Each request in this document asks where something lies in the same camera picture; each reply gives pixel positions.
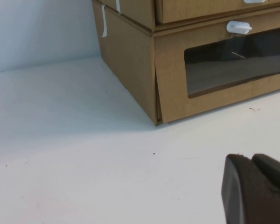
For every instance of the brown windowed cardboard shoe box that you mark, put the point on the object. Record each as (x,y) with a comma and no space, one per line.
(168,70)

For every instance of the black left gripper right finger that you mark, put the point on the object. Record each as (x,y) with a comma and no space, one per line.
(275,172)

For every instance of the white tape strip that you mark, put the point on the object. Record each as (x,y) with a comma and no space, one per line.
(118,5)
(104,21)

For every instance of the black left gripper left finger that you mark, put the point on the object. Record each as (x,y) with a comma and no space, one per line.
(245,196)

